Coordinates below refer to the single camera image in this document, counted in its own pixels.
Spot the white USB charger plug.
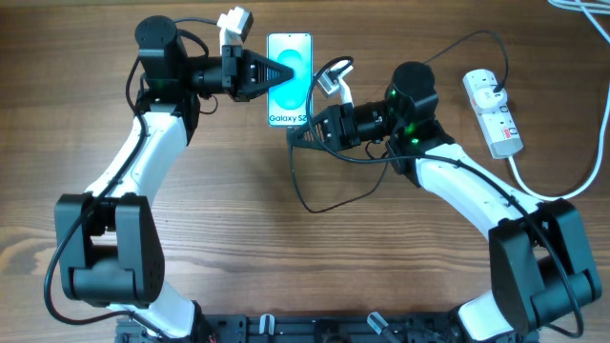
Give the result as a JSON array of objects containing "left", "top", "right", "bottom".
[{"left": 470, "top": 87, "right": 508, "bottom": 114}]

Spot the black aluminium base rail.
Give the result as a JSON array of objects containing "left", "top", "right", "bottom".
[{"left": 113, "top": 312, "right": 540, "bottom": 343}]

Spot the white bundled cable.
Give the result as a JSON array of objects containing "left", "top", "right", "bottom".
[{"left": 546, "top": 0, "right": 610, "bottom": 15}]

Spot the blue Galaxy smartphone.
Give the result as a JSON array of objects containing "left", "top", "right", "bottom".
[{"left": 267, "top": 32, "right": 314, "bottom": 128}]

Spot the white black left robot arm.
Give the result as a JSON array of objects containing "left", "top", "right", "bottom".
[{"left": 45, "top": 7, "right": 294, "bottom": 342}]

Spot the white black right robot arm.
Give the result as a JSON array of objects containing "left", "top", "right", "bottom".
[{"left": 288, "top": 58, "right": 602, "bottom": 342}]

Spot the white power strip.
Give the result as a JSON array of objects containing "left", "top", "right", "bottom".
[{"left": 462, "top": 69, "right": 523, "bottom": 159}]

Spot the black charger cable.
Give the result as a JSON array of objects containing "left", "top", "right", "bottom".
[{"left": 288, "top": 29, "right": 510, "bottom": 214}]

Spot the white power strip cord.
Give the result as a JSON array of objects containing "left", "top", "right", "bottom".
[{"left": 507, "top": 0, "right": 610, "bottom": 202}]

